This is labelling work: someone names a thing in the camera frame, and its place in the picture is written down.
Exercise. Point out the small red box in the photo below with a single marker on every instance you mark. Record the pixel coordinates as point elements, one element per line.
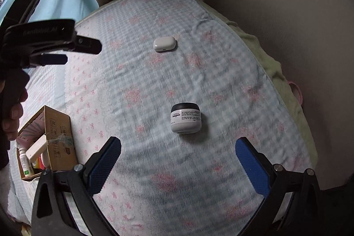
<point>42,162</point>

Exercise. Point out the white earbuds case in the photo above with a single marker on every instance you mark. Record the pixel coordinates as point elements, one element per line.
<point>164,44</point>

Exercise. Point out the white bottle green label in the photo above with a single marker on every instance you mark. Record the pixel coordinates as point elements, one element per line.
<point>25,162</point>

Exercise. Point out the white rectangular box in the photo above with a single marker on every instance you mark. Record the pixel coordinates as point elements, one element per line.
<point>37,147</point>

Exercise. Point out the person's left hand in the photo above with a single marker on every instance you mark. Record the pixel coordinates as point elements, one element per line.
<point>12,117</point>

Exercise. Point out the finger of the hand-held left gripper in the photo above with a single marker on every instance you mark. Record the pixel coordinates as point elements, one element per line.
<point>54,59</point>
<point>87,43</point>

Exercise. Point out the checkered pink-flowered bed sheet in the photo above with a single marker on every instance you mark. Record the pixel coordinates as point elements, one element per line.
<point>171,73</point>

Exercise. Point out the cardboard box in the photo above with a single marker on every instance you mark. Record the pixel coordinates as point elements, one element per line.
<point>59,139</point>

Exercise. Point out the light green bed sheet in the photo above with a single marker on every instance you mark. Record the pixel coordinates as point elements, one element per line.
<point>265,48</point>

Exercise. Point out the grey jar black lid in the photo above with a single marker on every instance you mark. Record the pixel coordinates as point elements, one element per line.
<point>185,121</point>

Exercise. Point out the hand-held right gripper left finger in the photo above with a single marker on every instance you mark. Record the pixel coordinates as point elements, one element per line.
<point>106,164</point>

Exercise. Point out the pink looped item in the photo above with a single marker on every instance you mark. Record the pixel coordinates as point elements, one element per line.
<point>297,92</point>

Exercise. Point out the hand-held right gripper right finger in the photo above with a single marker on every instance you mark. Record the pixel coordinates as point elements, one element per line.
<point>253,167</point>

